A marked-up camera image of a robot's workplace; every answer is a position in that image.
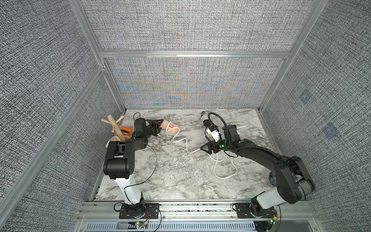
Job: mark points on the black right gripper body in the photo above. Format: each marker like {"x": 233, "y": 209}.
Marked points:
{"x": 214, "y": 146}

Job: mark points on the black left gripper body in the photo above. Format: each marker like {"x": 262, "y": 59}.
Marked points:
{"x": 150, "y": 127}

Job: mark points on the pink power strip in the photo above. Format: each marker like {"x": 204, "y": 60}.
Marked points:
{"x": 168, "y": 126}

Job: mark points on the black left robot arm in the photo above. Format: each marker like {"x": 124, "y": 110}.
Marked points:
{"x": 119, "y": 162}

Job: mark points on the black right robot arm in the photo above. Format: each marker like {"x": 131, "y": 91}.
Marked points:
{"x": 292, "y": 179}

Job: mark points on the black and white power strip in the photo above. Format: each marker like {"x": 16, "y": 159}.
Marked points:
{"x": 204, "y": 119}

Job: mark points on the orange box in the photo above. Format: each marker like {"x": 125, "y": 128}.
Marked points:
{"x": 126, "y": 131}

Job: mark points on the wooden mug tree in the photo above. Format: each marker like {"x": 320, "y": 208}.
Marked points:
{"x": 116, "y": 129}

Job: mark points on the dark blue bowl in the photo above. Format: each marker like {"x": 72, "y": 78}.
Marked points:
{"x": 272, "y": 179}

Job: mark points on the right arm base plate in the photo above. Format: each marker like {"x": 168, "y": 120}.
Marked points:
{"x": 248, "y": 210}

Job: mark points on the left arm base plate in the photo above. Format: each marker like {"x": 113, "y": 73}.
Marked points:
{"x": 139, "y": 211}

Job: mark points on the aluminium front rail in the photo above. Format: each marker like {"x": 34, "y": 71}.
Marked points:
{"x": 200, "y": 210}

